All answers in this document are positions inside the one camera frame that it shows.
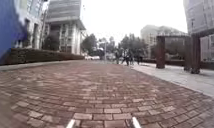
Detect thin pole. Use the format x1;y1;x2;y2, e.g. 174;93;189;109
103;37;108;63

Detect group of people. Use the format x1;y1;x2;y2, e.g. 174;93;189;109
113;48;145;67

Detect tree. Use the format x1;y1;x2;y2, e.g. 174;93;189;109
80;33;99;57

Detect red brick path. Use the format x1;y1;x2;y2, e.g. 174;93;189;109
0;59;214;128

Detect cluster of trees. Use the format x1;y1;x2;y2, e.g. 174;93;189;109
117;32;150;60

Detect brown pillared shelter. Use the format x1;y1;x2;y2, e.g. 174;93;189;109
155;25;214;75

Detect pale building with columns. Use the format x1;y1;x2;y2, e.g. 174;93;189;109
44;0;87;56

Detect pale building behind trees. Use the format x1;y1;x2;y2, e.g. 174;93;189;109
140;24;188;48

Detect robot's own part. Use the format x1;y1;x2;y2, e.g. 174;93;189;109
131;116;142;128
65;118;76;128

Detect dark trimmed hedge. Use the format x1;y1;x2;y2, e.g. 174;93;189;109
4;47;86;65

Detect low dark hedge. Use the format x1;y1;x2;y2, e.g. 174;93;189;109
142;58;214;71

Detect pale stone kerb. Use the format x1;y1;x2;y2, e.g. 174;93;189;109
0;59;80;72

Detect grey paved walkway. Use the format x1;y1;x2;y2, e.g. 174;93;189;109
130;62;214;100

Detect blue board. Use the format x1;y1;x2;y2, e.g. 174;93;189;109
0;0;28;65

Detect grey glass-fronted building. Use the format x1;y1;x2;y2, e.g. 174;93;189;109
182;0;214;63

